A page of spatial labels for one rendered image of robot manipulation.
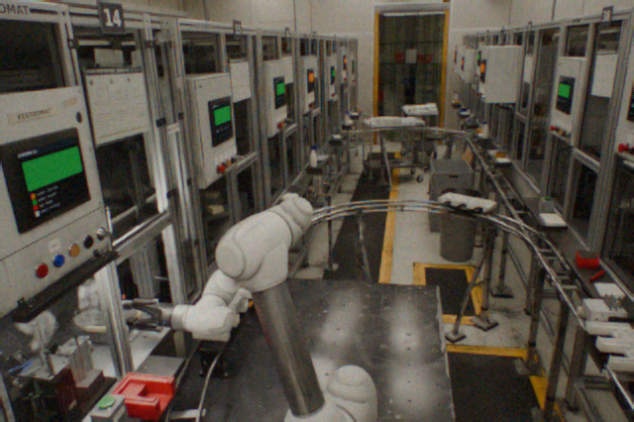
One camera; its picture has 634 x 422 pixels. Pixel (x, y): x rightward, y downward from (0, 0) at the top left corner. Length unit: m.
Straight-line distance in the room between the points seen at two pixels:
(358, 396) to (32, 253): 0.96
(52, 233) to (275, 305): 0.58
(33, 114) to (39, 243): 0.30
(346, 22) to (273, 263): 8.68
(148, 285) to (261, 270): 1.01
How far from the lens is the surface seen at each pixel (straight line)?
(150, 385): 1.63
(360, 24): 9.69
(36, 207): 1.27
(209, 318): 1.72
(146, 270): 2.11
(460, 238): 4.47
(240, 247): 1.16
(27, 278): 1.30
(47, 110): 1.34
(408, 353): 2.12
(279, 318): 1.27
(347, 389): 1.52
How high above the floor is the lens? 1.91
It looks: 19 degrees down
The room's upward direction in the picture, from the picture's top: 2 degrees counter-clockwise
